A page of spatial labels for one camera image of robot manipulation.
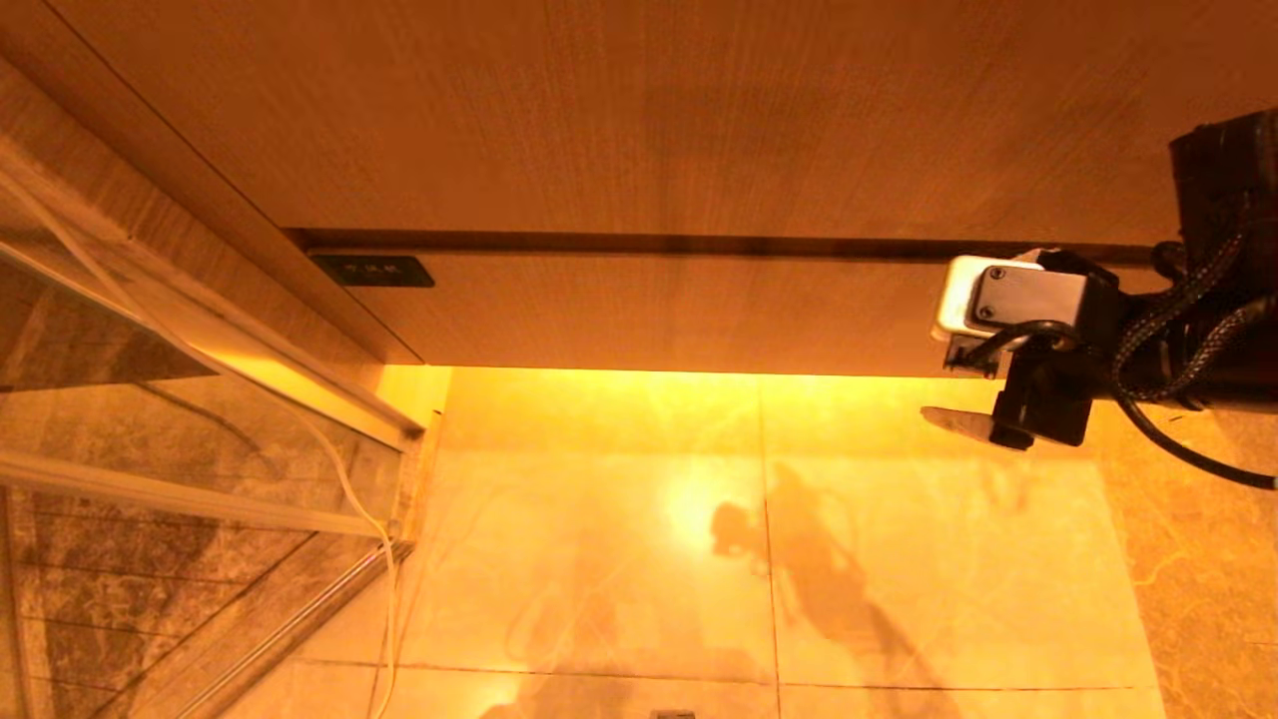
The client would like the black cable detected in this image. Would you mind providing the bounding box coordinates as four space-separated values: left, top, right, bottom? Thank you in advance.
1110 374 1278 491

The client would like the black switch panel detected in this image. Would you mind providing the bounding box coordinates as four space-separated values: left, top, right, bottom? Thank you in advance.
309 254 436 290

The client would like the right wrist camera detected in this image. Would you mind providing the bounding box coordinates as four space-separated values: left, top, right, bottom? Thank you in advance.
931 248 1121 380

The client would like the white cable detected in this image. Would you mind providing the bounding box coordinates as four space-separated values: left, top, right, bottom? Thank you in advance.
0 172 398 719

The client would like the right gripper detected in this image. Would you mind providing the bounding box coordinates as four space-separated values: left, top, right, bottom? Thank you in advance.
920 345 1117 452

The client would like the glass shower door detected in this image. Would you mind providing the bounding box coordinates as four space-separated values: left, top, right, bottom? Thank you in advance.
0 170 428 719

